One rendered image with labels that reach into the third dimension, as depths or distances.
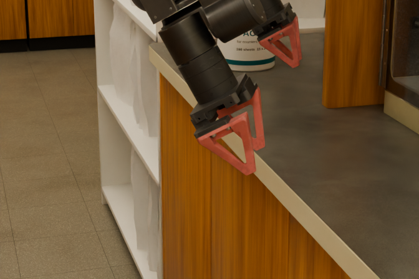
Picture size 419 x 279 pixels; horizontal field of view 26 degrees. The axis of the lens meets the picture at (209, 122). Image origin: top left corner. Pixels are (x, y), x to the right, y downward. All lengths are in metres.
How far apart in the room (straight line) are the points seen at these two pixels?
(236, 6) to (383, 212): 0.37
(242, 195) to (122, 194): 1.94
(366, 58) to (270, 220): 0.39
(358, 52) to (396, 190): 0.44
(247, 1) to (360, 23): 0.65
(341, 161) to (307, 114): 0.25
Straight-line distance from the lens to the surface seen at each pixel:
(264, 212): 1.56
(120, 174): 3.68
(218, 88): 1.11
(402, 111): 1.65
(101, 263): 3.23
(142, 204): 3.05
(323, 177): 1.39
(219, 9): 1.09
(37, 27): 6.30
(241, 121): 1.07
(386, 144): 1.54
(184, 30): 1.10
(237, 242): 1.74
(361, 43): 1.72
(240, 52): 1.97
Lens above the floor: 1.44
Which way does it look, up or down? 18 degrees down
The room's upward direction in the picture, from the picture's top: straight up
